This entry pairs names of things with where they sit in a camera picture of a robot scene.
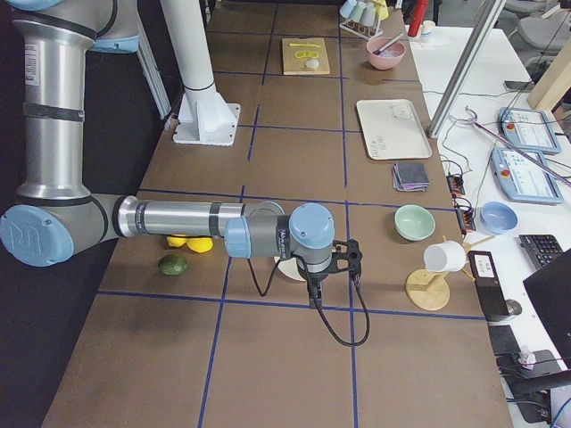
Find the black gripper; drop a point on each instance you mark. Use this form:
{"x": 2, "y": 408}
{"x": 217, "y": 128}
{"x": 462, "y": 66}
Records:
{"x": 316, "y": 280}

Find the beige round plate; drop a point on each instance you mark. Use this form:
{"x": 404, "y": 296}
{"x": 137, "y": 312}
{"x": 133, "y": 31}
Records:
{"x": 289, "y": 268}

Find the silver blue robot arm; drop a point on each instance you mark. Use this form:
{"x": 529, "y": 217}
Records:
{"x": 57, "y": 217}

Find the cream bear tray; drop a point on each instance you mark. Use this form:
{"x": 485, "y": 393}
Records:
{"x": 392, "y": 130}

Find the green bowl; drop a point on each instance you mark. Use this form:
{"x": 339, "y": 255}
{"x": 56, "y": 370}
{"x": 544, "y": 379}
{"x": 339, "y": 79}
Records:
{"x": 414, "y": 222}

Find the wooden mug stand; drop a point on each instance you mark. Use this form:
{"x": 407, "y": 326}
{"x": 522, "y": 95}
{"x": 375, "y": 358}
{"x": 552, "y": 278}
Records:
{"x": 429, "y": 290}

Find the white mug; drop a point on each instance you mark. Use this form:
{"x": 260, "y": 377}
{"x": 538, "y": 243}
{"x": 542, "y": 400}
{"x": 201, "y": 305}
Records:
{"x": 448, "y": 256}

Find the folded grey cloth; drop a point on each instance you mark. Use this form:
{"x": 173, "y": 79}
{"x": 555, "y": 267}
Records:
{"x": 410, "y": 177}

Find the green avocado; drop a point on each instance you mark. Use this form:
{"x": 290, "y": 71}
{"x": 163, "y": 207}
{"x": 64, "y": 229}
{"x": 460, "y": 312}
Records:
{"x": 172, "y": 265}

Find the orange black power strip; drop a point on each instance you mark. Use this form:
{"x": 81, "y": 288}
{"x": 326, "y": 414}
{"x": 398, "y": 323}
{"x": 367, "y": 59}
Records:
{"x": 465, "y": 212}

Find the black box with label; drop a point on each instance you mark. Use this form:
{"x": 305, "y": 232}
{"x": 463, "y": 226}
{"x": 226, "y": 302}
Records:
{"x": 488, "y": 287}

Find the blue bowl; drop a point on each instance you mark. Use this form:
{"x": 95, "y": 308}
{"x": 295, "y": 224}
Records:
{"x": 498, "y": 218}

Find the wooden cutting board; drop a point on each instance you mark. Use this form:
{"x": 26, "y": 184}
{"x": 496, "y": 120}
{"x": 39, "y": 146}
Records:
{"x": 296, "y": 67}

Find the black keyboard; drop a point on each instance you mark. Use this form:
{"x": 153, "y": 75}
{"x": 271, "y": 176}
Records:
{"x": 540, "y": 249}

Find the pink bowl with ice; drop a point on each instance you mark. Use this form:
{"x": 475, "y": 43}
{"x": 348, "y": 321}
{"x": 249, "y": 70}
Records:
{"x": 389, "y": 58}

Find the lower teach pendant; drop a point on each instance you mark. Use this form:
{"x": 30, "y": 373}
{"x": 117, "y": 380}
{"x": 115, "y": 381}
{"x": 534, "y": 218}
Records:
{"x": 522, "y": 180}

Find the teach pendant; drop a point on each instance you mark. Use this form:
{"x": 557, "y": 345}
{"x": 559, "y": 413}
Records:
{"x": 526, "y": 128}
{"x": 522, "y": 180}

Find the black laptop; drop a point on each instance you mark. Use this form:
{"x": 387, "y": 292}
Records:
{"x": 548, "y": 289}

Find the metal black-tipped muddler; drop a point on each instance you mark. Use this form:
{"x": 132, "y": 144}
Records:
{"x": 388, "y": 44}

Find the upper teach pendant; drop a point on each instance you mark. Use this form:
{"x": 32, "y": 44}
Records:
{"x": 526, "y": 128}

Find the cup drying rack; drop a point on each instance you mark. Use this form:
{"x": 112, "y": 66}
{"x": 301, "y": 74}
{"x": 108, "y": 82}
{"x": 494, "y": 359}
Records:
{"x": 363, "y": 18}

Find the white paper cup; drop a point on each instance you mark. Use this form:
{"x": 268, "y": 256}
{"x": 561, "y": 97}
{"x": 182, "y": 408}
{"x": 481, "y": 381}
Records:
{"x": 426, "y": 30}

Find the red bottle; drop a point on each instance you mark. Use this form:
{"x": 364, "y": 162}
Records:
{"x": 418, "y": 15}

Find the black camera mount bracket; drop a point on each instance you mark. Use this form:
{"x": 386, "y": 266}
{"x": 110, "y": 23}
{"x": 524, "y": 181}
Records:
{"x": 345, "y": 257}

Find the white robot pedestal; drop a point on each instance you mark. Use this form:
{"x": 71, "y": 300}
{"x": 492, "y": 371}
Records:
{"x": 204, "y": 116}

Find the aluminium frame post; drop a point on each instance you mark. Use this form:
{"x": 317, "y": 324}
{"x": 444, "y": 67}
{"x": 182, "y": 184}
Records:
{"x": 485, "y": 21}

